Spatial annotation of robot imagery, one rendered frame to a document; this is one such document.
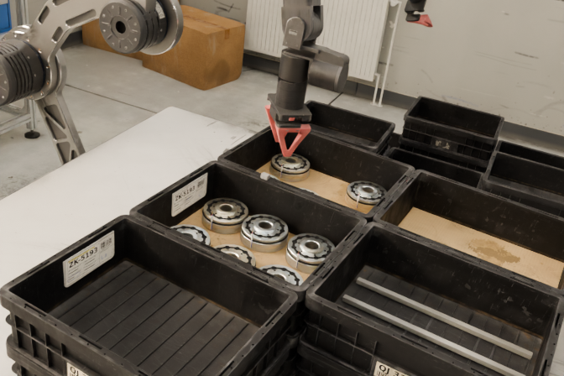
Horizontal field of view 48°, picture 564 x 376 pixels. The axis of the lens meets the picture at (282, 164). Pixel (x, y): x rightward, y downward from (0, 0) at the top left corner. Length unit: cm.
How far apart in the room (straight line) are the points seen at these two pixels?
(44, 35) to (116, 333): 113
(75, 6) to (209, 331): 110
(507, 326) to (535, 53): 309
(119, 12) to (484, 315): 111
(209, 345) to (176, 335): 6
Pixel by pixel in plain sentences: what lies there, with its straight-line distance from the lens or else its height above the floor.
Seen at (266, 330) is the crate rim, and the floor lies 93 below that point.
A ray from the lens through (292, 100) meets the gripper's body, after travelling 119.
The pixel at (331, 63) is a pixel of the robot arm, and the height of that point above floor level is 126.
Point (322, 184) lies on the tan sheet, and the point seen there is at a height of 83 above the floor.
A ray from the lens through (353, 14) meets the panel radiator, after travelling 432.
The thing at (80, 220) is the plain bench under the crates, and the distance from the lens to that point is 167.
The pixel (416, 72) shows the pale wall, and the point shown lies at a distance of 441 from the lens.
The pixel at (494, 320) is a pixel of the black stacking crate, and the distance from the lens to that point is 133.
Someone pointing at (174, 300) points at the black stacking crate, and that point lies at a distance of 122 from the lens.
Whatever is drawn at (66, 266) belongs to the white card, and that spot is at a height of 91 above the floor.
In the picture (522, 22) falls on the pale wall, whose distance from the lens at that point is 423.
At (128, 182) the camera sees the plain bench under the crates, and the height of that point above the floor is 70.
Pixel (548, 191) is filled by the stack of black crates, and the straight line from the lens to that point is 268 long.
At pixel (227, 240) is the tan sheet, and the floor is 83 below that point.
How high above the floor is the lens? 162
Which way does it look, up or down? 28 degrees down
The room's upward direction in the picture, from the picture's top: 7 degrees clockwise
